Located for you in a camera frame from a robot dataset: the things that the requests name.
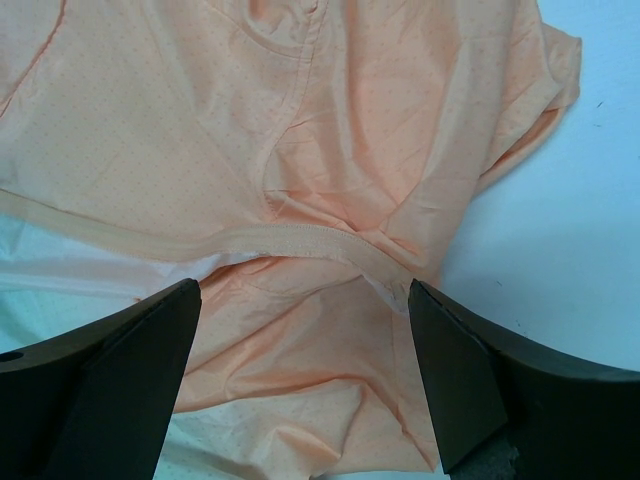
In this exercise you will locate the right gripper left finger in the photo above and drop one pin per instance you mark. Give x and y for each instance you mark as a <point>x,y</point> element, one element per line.
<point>95,402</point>

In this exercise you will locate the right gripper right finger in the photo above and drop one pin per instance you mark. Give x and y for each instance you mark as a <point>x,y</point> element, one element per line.
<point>506,407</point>

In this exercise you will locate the orange and teal jacket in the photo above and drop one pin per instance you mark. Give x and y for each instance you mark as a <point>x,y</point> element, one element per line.
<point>305,161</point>

